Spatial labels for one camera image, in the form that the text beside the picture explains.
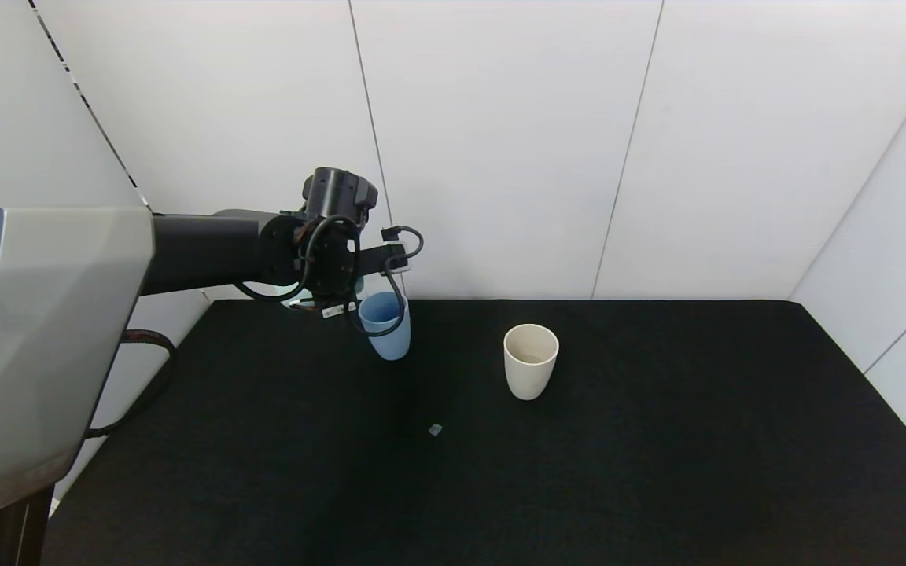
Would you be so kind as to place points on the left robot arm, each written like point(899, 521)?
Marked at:
point(44, 330)

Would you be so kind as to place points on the beige plastic cup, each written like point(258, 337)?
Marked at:
point(530, 377)

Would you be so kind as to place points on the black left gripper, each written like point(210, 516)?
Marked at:
point(333, 311)

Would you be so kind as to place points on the light blue plastic cup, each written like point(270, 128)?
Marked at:
point(390, 342)

